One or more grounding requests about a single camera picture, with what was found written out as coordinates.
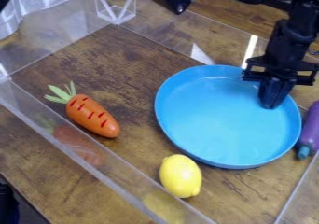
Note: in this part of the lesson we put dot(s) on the orange toy carrot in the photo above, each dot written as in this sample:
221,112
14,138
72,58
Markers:
84,111

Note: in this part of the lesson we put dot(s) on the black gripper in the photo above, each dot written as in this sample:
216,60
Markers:
280,65

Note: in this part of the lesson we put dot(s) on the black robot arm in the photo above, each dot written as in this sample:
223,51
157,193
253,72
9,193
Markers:
303,14

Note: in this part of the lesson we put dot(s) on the blue round tray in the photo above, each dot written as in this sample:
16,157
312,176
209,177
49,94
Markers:
209,114

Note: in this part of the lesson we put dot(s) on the yellow toy lemon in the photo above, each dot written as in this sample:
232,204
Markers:
180,176

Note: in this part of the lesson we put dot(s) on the clear acrylic enclosure wall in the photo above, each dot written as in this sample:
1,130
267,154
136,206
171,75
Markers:
117,48

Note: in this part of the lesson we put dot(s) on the purple toy eggplant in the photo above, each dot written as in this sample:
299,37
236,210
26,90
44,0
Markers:
308,139

